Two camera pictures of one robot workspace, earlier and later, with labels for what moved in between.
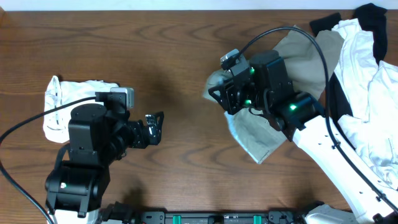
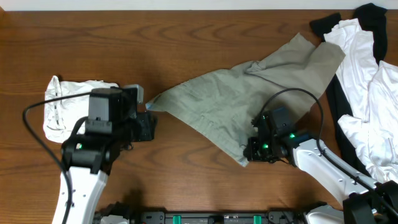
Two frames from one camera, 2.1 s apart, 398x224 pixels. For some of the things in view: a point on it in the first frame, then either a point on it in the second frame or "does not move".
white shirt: x=372 y=88 does not move
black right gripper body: x=245 y=96 -> x=262 y=150
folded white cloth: x=56 y=124 does not move
